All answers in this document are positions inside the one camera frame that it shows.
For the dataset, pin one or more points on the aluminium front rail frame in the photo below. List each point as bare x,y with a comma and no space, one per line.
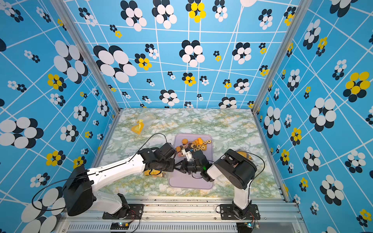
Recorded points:
191,214

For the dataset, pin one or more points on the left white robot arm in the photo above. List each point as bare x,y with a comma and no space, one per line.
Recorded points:
81,190

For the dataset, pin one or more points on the ziploc cookie bag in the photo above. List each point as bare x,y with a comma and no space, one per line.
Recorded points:
244,154
155,173

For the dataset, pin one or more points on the aluminium corner post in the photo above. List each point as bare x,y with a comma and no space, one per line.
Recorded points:
76,35
289,36

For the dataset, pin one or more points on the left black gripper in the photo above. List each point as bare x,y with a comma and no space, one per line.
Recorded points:
172,167

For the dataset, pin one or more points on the poured cookies pile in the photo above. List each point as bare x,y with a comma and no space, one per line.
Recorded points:
192,145

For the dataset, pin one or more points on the green circuit board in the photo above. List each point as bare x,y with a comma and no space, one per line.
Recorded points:
119,226
246,227

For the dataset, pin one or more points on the ziploc bag of cookies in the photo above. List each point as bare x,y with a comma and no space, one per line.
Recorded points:
144,121

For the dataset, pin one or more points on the lilac rectangular tray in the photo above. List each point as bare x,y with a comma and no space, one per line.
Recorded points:
194,181

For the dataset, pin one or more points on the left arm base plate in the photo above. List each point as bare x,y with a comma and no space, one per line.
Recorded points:
130,211

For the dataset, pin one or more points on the left aluminium corner post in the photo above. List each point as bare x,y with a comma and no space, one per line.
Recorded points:
76,35

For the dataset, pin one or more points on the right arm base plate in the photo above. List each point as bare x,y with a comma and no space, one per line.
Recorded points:
232,212

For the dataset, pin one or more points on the right aluminium corner post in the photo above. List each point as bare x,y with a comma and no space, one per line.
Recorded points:
289,36

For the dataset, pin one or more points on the left green circuit board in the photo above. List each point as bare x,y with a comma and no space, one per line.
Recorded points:
119,226

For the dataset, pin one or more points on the right green circuit board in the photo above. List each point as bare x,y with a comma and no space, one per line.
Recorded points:
246,227

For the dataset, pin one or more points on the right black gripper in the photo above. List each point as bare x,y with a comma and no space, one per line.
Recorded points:
184,163

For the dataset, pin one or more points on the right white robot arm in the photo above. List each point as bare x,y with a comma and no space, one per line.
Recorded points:
237,169

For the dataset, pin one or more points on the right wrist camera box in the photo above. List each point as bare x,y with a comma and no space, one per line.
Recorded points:
187,154

